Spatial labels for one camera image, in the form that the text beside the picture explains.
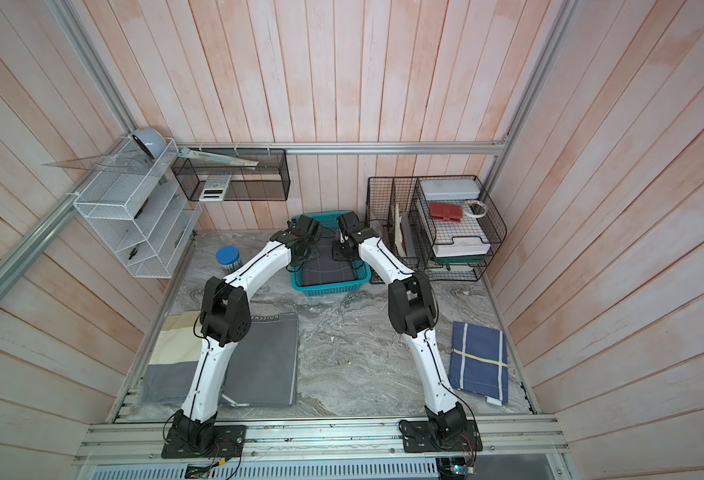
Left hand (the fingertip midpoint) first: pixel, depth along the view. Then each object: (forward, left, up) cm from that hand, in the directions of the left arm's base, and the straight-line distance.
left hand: (310, 255), depth 102 cm
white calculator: (+14, +32, +18) cm, 39 cm away
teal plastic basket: (-12, -8, -4) cm, 15 cm away
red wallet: (+7, -46, +14) cm, 49 cm away
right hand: (+3, -10, -1) cm, 10 cm away
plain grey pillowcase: (-37, +11, -7) cm, 39 cm away
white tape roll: (+8, -54, +12) cm, 56 cm away
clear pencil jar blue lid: (-10, +23, +11) cm, 27 cm away
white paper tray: (+1, -47, +13) cm, 49 cm away
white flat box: (+18, -49, +15) cm, 54 cm away
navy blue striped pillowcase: (-34, -52, -7) cm, 63 cm away
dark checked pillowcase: (-5, -5, -2) cm, 7 cm away
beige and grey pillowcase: (-35, +38, -7) cm, 52 cm away
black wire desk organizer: (+22, -33, +2) cm, 40 cm away
